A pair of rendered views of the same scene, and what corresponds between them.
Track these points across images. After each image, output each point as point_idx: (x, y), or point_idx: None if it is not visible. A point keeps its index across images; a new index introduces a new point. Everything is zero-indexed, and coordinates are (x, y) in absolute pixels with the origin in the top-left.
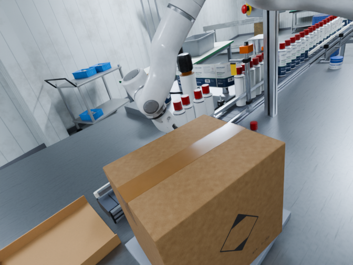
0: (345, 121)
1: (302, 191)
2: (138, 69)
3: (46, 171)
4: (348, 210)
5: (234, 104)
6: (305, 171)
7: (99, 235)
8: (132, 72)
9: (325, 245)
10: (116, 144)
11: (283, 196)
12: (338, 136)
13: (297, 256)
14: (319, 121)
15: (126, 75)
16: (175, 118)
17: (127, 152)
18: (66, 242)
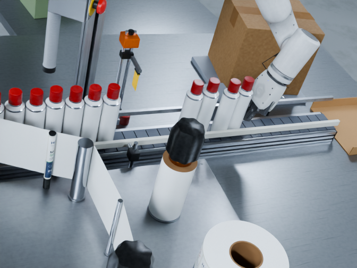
0: (38, 68)
1: (167, 63)
2: (302, 31)
3: None
4: (157, 45)
5: (108, 151)
6: (146, 67)
7: (329, 119)
8: (308, 34)
9: (189, 47)
10: (328, 233)
11: (181, 67)
12: (75, 66)
13: (207, 51)
14: (54, 83)
15: (314, 38)
16: (256, 78)
17: (306, 200)
18: (356, 130)
